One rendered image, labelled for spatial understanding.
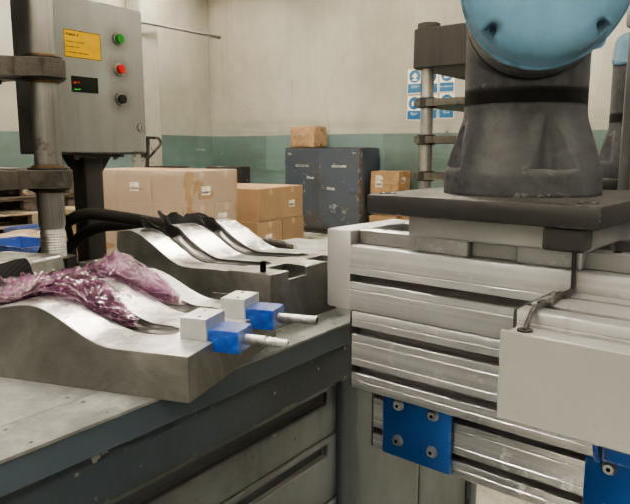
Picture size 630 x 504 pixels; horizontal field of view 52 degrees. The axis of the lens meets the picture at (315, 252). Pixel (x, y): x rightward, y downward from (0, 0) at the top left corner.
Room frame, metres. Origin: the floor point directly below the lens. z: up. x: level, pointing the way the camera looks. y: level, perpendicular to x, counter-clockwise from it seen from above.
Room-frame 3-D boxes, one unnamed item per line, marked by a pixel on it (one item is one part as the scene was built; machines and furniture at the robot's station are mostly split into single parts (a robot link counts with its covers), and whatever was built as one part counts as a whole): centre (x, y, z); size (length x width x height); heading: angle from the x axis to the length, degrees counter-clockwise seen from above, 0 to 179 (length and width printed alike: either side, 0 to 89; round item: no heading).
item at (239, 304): (0.85, 0.06, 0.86); 0.13 x 0.05 x 0.05; 71
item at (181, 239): (1.21, 0.19, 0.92); 0.35 x 0.16 x 0.09; 54
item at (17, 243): (4.59, 2.13, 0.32); 0.60 x 0.41 x 0.22; 59
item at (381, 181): (7.90, -1.11, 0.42); 0.86 x 0.33 x 0.83; 53
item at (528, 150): (0.65, -0.21, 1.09); 0.15 x 0.15 x 0.10
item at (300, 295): (1.22, 0.20, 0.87); 0.50 x 0.26 x 0.14; 54
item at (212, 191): (5.41, 1.30, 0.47); 1.22 x 0.80 x 0.94; 57
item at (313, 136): (8.67, 0.09, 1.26); 0.42 x 0.33 x 0.29; 53
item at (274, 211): (6.30, 0.83, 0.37); 1.20 x 0.82 x 0.74; 61
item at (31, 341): (0.88, 0.34, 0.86); 0.50 x 0.26 x 0.11; 71
